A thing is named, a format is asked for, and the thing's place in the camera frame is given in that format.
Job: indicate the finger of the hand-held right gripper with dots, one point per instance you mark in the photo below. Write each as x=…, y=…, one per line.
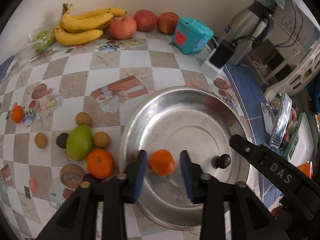
x=246, y=148

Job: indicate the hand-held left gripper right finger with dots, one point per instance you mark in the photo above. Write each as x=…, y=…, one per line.
x=186, y=175

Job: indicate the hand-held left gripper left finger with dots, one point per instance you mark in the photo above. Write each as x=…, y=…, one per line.
x=140, y=175

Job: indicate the orange tangerine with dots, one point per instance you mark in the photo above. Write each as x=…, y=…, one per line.
x=17, y=114
x=100, y=163
x=162, y=163

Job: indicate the dark purple plum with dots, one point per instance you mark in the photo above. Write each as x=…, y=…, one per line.
x=223, y=161
x=62, y=140

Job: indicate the brown longan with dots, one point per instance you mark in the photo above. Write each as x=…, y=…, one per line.
x=41, y=140
x=83, y=118
x=101, y=139

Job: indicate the large steel bowl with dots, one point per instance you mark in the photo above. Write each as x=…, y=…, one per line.
x=187, y=120

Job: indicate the green mango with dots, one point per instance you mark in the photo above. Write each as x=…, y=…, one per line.
x=79, y=142

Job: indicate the grey phone stand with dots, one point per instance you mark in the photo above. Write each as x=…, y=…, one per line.
x=267, y=117

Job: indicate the smartphone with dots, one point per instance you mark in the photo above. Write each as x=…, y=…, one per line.
x=282, y=122

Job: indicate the blue tablecloth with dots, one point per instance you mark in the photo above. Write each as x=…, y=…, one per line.
x=250, y=90

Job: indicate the plastic bag with red contents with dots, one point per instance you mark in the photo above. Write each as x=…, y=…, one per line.
x=258, y=67

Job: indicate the white plastic lattice chair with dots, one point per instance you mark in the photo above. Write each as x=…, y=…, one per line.
x=295, y=80

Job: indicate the white power block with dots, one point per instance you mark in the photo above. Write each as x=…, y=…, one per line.
x=210, y=69

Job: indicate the white wooden shelf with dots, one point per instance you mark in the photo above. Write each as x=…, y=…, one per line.
x=277, y=60

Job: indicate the teal toy box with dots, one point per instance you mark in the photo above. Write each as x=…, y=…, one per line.
x=191, y=36

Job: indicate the steel thermos jug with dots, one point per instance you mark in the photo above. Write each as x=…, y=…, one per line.
x=246, y=22

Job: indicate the white printed board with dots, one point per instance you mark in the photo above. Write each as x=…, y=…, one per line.
x=290, y=22

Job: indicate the red apple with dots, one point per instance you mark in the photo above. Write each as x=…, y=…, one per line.
x=145, y=20
x=168, y=23

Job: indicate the pale pink apple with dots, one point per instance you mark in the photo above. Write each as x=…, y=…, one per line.
x=122, y=27

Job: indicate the yellow banana bunch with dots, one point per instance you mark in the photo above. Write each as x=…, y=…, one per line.
x=80, y=37

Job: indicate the teal cloth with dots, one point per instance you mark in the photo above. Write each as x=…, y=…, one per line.
x=276, y=0

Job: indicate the clear bag of green limes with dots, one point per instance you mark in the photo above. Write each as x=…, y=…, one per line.
x=42, y=42

